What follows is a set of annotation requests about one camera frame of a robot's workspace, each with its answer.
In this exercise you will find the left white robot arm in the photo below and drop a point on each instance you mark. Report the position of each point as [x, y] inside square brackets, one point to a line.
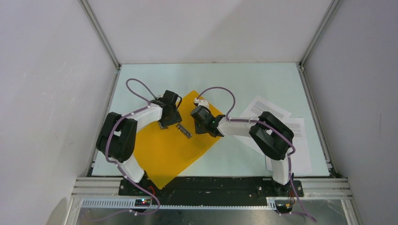
[117, 136]

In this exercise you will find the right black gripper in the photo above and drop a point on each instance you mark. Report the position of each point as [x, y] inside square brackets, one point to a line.
[198, 131]

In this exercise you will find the lower printed paper sheet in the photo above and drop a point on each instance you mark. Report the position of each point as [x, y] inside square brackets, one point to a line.
[300, 160]

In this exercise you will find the left controller board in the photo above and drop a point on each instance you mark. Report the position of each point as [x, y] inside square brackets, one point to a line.
[142, 202]

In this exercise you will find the orange plastic folder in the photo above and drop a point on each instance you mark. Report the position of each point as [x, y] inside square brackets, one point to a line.
[165, 153]

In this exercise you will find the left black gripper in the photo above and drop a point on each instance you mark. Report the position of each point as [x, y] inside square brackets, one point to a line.
[176, 118]

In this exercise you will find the metal folder clip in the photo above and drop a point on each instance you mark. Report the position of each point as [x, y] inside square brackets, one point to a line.
[182, 129]

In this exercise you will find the controller board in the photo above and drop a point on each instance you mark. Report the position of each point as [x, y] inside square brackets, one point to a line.
[284, 208]
[142, 202]

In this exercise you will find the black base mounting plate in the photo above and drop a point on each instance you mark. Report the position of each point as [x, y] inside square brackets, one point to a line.
[213, 191]

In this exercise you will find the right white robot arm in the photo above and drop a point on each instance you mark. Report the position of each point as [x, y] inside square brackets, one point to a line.
[271, 135]

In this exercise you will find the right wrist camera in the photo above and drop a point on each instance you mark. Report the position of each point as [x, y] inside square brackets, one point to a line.
[201, 102]

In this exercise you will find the right controller board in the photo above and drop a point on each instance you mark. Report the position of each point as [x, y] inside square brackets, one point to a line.
[284, 208]

